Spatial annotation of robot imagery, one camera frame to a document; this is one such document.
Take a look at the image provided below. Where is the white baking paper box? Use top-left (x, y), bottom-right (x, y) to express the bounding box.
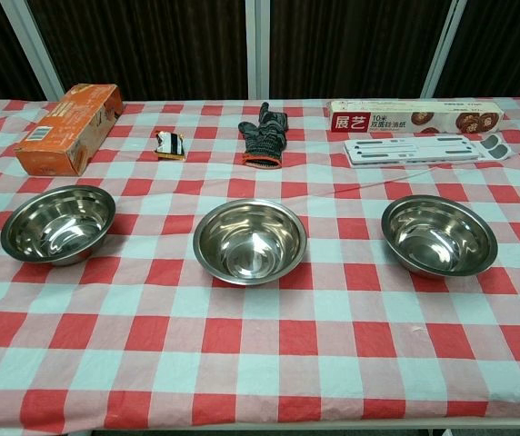
top-left (325, 99), bottom-right (505, 135)

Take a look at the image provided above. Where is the white upright frame post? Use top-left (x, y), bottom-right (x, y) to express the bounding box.
top-left (245, 0), bottom-right (272, 100)

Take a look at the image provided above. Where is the grey knitted work glove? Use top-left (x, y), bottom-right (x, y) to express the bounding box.
top-left (236, 101), bottom-right (289, 170)

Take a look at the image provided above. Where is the crumpled black orange snack packet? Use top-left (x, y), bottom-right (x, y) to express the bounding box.
top-left (153, 129), bottom-right (187, 163)

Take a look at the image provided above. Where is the orange cardboard box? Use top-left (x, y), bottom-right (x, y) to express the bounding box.
top-left (14, 83), bottom-right (125, 177)

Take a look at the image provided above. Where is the steel bowl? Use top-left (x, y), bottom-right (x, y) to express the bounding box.
top-left (192, 198), bottom-right (309, 287)
top-left (0, 184), bottom-right (117, 267)
top-left (381, 194), bottom-right (499, 279)

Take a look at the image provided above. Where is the white slanted frame post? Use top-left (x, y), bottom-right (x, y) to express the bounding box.
top-left (0, 0), bottom-right (66, 102)
top-left (421, 0), bottom-right (469, 100)

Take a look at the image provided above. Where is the red white checked tablecloth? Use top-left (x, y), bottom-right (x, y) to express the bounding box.
top-left (0, 96), bottom-right (520, 432)

